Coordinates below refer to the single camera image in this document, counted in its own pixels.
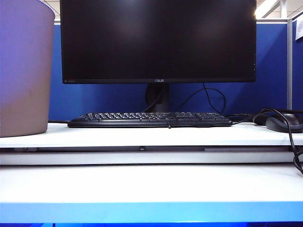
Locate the black computer mouse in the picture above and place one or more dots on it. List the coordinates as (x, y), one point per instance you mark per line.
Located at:
(281, 123)

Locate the pink plastic trash can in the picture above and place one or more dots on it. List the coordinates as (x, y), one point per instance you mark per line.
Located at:
(23, 71)

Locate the blue office partition panel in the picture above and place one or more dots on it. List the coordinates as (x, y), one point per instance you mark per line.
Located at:
(298, 75)
(94, 94)

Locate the grey metal partition post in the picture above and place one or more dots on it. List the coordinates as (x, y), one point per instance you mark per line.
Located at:
(289, 71)

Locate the black monitor stand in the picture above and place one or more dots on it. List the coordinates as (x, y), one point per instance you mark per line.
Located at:
(158, 97)

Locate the white paper wall sign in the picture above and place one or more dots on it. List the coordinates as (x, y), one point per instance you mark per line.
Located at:
(299, 29)

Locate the black computer keyboard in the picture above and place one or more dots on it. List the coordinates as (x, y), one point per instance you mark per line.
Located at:
(146, 119)

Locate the fluorescent ceiling light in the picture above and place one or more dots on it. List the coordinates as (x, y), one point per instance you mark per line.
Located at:
(268, 8)

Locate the grey metal desk rail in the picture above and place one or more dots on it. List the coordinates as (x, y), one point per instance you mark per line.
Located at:
(94, 149)

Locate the black ASUS computer monitor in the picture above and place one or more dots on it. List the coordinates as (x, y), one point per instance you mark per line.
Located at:
(156, 40)

